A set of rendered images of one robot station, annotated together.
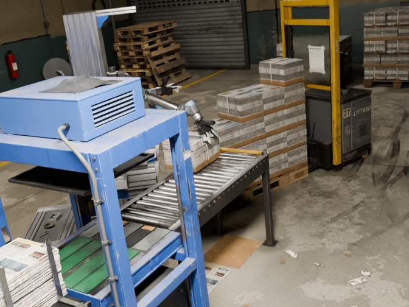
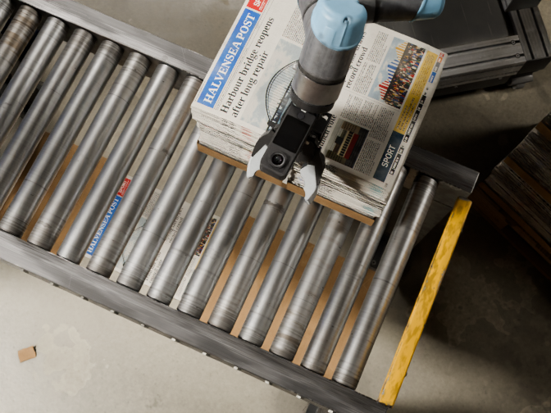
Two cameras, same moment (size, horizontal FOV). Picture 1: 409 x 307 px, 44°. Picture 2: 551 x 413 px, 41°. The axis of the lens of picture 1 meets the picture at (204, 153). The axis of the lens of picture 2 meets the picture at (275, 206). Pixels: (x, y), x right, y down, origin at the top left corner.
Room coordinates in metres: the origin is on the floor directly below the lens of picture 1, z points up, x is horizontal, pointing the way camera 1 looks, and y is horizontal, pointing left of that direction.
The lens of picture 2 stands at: (3.59, -0.43, 2.22)
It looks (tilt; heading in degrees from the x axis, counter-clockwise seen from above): 75 degrees down; 74
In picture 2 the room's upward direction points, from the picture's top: 7 degrees clockwise
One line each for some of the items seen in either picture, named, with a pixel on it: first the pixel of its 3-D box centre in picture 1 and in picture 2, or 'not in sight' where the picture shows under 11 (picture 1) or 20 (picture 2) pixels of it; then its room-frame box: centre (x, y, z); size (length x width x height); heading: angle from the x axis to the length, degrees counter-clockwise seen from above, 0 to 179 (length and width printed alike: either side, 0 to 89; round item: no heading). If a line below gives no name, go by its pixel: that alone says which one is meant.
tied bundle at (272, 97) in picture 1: (261, 98); not in sight; (5.06, -0.64, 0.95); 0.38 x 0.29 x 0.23; 34
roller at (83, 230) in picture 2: (195, 185); (120, 161); (3.40, 0.09, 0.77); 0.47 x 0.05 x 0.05; 56
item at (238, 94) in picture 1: (238, 94); not in sight; (4.90, -0.41, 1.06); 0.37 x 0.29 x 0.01; 34
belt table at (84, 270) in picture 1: (101, 257); not in sight; (2.55, 0.65, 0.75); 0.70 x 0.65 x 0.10; 146
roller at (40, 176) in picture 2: (185, 192); (62, 136); (3.29, 0.16, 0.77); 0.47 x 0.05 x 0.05; 56
